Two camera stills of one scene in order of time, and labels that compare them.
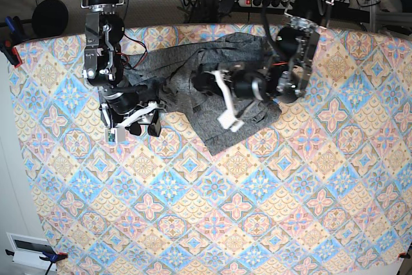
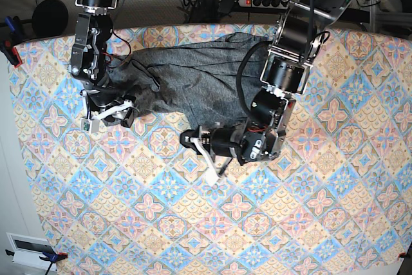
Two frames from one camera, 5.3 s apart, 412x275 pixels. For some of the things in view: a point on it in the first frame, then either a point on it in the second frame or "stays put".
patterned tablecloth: [325, 188] stays put
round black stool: [49, 18] stays put
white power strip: [257, 2] stays put
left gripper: [120, 107] -> [93, 103]
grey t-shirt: [170, 71] stays put
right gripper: [280, 85] -> [240, 141]
